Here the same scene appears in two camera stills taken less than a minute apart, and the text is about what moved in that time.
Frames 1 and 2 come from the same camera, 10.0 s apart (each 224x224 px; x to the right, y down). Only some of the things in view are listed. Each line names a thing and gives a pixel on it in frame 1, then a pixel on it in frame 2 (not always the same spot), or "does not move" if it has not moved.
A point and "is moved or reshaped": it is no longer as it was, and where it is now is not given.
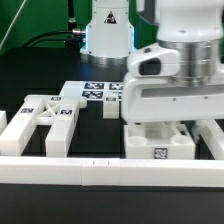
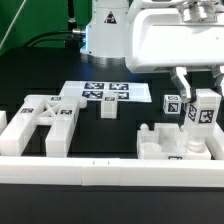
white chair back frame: [59, 112] does not move
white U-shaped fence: [119, 172] does not move
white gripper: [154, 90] to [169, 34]
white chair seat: [158, 140] is moved or reshaped
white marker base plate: [94, 90] does not move
